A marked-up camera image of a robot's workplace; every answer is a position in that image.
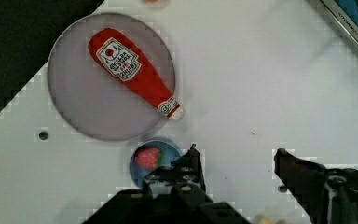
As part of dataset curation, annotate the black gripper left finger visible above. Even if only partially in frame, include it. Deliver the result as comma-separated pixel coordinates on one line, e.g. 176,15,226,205
142,143,206,197

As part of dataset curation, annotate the red ketchup bottle toy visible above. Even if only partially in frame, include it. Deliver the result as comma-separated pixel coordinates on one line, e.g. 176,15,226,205
88,28,185,120

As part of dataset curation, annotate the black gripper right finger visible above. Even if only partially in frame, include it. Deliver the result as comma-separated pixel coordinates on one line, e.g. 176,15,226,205
274,148,358,224

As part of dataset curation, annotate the blue bowl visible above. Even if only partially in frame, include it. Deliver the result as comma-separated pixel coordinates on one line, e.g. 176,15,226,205
130,138,182,188

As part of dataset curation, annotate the red strawberry toy in bowl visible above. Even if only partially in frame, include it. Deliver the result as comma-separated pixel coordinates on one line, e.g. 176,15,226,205
133,147,161,169

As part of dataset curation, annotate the grey round plate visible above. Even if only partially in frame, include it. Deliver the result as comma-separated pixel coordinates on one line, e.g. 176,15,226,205
48,13,176,141

